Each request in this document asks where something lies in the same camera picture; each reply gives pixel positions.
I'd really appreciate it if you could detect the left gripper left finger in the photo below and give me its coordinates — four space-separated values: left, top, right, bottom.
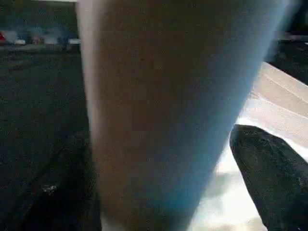
0 132 102 231

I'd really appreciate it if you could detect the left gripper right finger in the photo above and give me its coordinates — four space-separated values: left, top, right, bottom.
229 124 308 231

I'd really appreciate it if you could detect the white plastic table top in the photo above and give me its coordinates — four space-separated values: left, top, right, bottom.
190 62 308 231

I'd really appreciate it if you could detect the white plastic table leg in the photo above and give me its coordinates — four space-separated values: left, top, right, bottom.
76 0 294 231

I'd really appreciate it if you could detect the white glass-door cabinet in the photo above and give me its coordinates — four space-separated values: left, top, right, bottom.
0 0 80 52

